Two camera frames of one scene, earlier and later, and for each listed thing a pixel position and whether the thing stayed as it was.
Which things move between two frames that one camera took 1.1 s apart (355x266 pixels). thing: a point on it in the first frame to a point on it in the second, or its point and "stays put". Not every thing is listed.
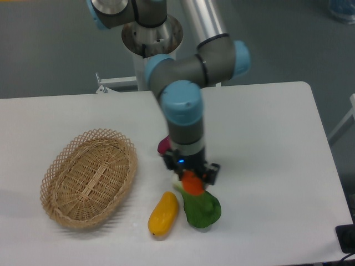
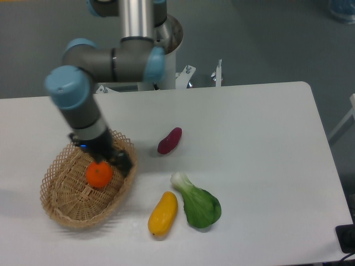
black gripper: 196,162 to 100,148
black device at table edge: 346,236 stays put
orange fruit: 191,184 to 99,175
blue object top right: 344,9 stays put
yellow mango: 163,216 stays put
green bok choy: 202,210 stays put
